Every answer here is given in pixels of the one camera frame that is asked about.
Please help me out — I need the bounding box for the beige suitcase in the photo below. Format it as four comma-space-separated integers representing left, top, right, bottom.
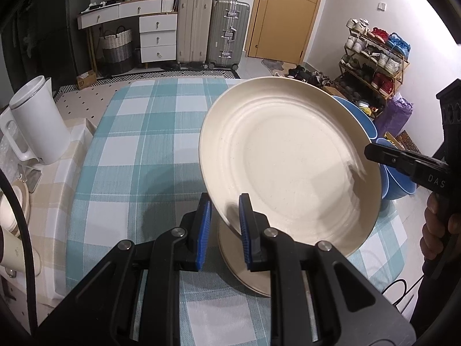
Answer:
175, 0, 214, 69

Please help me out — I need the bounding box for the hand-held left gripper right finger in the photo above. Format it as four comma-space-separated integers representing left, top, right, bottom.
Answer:
238, 193, 417, 346

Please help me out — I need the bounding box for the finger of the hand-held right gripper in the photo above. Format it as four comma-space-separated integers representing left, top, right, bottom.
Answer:
364, 143, 426, 185

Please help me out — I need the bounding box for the blue bowl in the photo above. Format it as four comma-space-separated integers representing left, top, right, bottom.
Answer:
376, 137, 419, 201
331, 95, 377, 142

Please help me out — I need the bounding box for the shoe rack with shoes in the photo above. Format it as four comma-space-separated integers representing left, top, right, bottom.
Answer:
344, 18, 411, 101

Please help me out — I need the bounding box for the person's right hand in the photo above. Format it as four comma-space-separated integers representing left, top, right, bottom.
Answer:
421, 190, 459, 261

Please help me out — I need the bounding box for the pile of mixed sneakers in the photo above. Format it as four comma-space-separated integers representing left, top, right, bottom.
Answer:
284, 64, 336, 89

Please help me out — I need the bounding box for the silver suitcase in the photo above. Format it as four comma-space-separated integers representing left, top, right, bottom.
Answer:
207, 0, 251, 71

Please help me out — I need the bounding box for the woven laundry basket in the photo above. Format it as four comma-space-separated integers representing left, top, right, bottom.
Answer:
99, 26, 134, 76

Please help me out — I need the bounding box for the beige checked cloth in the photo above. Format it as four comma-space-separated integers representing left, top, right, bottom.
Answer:
0, 115, 99, 308

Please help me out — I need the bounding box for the wooden door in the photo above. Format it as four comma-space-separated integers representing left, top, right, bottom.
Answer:
243, 0, 328, 65

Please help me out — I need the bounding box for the beige round container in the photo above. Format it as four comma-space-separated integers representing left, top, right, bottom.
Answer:
0, 180, 31, 239

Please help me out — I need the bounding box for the teal checked tablecloth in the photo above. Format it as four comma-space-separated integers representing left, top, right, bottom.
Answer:
65, 77, 410, 346

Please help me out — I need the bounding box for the clear phone stand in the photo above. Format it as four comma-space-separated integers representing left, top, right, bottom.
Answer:
16, 166, 42, 192

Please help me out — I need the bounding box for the purple plastic bag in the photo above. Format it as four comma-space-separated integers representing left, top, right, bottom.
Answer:
374, 93, 414, 140

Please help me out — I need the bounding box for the beige appliance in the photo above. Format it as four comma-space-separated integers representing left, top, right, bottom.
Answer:
0, 223, 42, 279

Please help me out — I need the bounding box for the plain cardboard box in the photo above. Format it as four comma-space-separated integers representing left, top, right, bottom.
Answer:
321, 84, 348, 99

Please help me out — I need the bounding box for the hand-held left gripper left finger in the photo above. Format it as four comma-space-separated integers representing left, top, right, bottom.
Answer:
36, 193, 213, 346

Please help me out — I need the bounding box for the brown patterned board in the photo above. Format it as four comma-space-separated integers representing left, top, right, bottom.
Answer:
392, 130, 420, 152

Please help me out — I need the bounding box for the grey door mat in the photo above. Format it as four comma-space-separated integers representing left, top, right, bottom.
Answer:
261, 58, 289, 77

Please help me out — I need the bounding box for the small cardboard box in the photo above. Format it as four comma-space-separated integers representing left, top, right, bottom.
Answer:
75, 70, 98, 91

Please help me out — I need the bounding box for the white electric kettle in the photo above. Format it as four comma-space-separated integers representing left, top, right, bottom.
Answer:
0, 75, 72, 166

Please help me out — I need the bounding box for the white dresser desk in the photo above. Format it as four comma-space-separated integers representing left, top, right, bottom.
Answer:
77, 0, 179, 70

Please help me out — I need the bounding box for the black cable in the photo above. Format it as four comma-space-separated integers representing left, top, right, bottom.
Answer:
0, 169, 41, 336
381, 274, 426, 308

